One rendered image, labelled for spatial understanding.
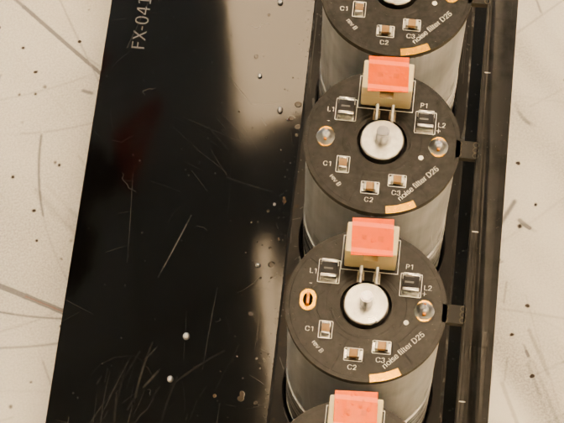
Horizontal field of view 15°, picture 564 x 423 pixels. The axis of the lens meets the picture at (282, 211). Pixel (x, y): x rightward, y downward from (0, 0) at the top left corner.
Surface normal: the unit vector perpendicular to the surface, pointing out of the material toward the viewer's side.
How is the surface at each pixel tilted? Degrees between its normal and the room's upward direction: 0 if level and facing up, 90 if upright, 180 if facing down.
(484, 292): 0
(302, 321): 0
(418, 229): 90
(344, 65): 90
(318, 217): 90
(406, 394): 90
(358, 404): 0
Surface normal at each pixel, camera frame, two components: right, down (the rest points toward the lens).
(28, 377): 0.00, -0.39
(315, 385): -0.62, 0.72
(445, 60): 0.66, 0.69
